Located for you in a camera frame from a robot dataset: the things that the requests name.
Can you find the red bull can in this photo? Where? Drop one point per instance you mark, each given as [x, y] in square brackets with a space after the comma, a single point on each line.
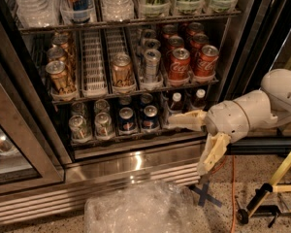
[77, 11]

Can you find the front left pepsi can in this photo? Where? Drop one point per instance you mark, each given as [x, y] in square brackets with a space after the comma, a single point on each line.
[126, 119]

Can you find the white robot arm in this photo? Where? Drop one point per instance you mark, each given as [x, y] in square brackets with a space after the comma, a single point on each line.
[269, 106]

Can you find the bottled drink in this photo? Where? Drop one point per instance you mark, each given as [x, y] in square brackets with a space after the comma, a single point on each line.
[198, 100]
[173, 107]

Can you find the front left green-silver can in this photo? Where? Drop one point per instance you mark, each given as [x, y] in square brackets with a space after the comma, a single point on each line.
[79, 129]

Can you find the clear plastic wrapped bundle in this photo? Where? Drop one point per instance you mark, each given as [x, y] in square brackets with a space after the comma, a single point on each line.
[154, 207]

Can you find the left fridge door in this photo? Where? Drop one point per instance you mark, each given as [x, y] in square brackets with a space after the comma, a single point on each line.
[26, 158]

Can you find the rear silver slim can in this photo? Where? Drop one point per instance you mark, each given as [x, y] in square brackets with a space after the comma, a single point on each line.
[148, 34]

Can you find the silver slim can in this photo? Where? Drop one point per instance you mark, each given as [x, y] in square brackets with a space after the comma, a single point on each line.
[152, 59]
[148, 34]
[151, 44]

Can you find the front silver slim can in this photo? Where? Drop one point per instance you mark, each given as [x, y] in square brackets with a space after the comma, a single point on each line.
[152, 59]

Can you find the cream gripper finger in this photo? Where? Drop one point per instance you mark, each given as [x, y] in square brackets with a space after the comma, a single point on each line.
[193, 120]
[215, 148]

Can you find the blue tape cross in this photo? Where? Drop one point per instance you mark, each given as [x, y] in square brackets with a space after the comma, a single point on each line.
[203, 192]

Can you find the lone gold can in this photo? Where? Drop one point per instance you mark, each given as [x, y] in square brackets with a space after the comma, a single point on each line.
[122, 70]

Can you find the front right pepsi can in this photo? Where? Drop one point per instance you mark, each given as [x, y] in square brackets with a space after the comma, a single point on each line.
[150, 117]

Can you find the green-silver can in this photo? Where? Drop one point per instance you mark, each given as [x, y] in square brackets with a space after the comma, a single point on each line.
[79, 129]
[103, 125]

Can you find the left bottled drink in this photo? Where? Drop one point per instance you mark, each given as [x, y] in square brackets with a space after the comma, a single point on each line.
[173, 107]

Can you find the steel fridge bottom grille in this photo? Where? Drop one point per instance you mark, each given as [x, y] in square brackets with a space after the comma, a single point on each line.
[172, 164]

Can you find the middle gold can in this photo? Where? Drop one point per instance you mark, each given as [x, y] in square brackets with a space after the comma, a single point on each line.
[58, 53]

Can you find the front gold can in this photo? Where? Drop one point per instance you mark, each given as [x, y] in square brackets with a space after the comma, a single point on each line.
[60, 77]

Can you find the right bottled drink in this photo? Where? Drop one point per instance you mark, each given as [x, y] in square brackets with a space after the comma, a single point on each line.
[198, 100]

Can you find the open fridge glass door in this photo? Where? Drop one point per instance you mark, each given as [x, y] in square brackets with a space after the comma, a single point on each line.
[253, 45]

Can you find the coke can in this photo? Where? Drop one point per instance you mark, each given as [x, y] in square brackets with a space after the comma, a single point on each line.
[194, 28]
[179, 63]
[168, 31]
[206, 61]
[175, 42]
[198, 41]

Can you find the rear gold can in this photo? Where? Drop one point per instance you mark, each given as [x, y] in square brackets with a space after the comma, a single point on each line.
[64, 41]

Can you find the yellow stand with clamp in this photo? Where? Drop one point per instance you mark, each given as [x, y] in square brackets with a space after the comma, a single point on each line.
[256, 208]

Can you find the pepsi can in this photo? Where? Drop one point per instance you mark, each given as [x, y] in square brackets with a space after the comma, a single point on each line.
[126, 119]
[150, 117]

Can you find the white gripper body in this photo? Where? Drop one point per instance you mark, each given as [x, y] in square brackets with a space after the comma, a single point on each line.
[224, 117]

